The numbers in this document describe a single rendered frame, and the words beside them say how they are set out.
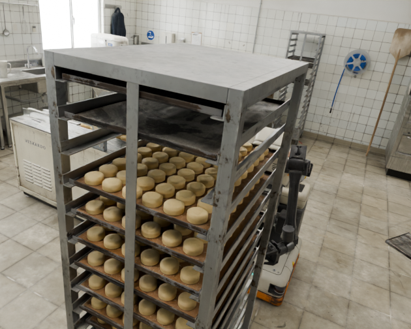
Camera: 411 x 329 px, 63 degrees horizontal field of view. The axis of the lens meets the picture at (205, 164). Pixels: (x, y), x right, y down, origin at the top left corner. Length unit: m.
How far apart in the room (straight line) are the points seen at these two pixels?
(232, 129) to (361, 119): 5.95
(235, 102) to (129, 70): 0.23
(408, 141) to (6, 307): 5.03
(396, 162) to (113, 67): 5.19
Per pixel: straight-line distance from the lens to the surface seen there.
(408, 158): 5.66
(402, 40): 6.34
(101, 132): 1.01
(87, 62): 0.78
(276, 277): 2.59
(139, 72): 0.70
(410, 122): 5.48
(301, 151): 1.72
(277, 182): 1.31
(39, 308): 2.72
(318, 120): 6.60
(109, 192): 0.90
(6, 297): 2.86
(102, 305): 1.21
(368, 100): 6.47
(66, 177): 0.95
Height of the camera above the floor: 1.94
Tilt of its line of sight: 24 degrees down
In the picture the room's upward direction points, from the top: 7 degrees clockwise
